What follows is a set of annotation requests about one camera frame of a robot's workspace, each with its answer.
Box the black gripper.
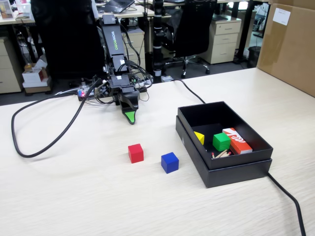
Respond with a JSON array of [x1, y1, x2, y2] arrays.
[[108, 80, 141, 125]]

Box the red cube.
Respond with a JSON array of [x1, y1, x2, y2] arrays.
[[127, 144, 144, 164]]

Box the blue cube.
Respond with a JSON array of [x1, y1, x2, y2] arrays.
[[161, 151, 180, 175]]

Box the yellow cube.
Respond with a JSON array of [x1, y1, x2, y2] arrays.
[[193, 131, 205, 146]]

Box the green cube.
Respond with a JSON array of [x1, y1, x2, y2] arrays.
[[212, 132, 231, 152]]

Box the controller board with red LED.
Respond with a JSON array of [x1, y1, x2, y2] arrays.
[[77, 86, 99, 102]]

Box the black pole with white bands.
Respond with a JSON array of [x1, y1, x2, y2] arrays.
[[151, 0, 164, 84]]

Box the black inner box tray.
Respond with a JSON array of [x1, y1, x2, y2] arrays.
[[177, 100, 274, 170]]

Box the large black office chair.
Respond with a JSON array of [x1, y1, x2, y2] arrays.
[[31, 0, 106, 80]]

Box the flat white box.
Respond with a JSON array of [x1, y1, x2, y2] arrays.
[[22, 80, 52, 89]]

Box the beige office desk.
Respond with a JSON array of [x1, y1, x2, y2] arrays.
[[0, 11, 37, 25], [94, 2, 173, 20]]

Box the black swivel chair chrome base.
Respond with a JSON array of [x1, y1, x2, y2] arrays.
[[163, 0, 218, 79]]

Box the white carton box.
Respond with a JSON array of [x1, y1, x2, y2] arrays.
[[22, 65, 49, 83]]

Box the black laptop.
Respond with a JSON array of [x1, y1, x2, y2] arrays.
[[97, 0, 136, 14]]

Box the orange white matchbox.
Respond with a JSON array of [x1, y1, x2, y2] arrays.
[[222, 127, 253, 155]]

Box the beige drawer cabinet with lock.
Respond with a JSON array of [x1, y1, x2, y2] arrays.
[[201, 18, 242, 65]]

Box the black outer box base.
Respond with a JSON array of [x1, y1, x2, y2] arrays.
[[175, 115, 273, 189]]

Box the black trash bin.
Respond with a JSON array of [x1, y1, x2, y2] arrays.
[[247, 46, 261, 69]]

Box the black desk leg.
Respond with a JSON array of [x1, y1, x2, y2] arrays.
[[239, 0, 254, 65]]

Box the white desktop box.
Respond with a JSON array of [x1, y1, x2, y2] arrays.
[[18, 0, 32, 16]]

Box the framed picture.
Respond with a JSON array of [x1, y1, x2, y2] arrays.
[[0, 0, 14, 20]]

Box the large brown cardboard box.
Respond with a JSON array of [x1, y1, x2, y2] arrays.
[[255, 0, 315, 98]]

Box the thin black servo wires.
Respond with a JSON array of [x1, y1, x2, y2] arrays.
[[115, 21, 155, 104]]

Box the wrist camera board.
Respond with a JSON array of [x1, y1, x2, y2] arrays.
[[93, 80, 110, 98]]

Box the thick black sleeved camera cable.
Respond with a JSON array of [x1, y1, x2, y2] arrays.
[[11, 78, 102, 158]]

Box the thick black power cable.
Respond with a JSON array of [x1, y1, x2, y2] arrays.
[[157, 78, 307, 236]]

